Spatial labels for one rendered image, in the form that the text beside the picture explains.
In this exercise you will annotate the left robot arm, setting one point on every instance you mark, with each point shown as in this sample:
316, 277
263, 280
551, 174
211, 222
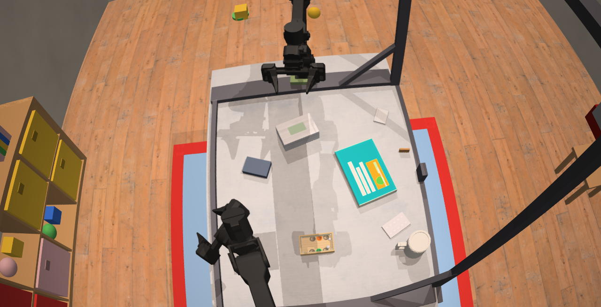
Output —
252, 263

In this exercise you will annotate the wooden ball-in-hole puzzle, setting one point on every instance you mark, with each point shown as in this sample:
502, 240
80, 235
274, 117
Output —
316, 244

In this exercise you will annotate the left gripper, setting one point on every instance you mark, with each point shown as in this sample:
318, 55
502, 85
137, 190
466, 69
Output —
209, 252

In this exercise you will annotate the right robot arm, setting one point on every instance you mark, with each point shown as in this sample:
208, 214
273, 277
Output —
293, 35

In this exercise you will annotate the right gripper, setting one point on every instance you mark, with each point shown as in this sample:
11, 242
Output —
315, 75

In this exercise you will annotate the light wooden box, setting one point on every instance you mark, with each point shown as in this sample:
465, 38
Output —
297, 131

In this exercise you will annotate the cream mug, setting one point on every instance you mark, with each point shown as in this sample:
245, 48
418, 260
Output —
416, 245

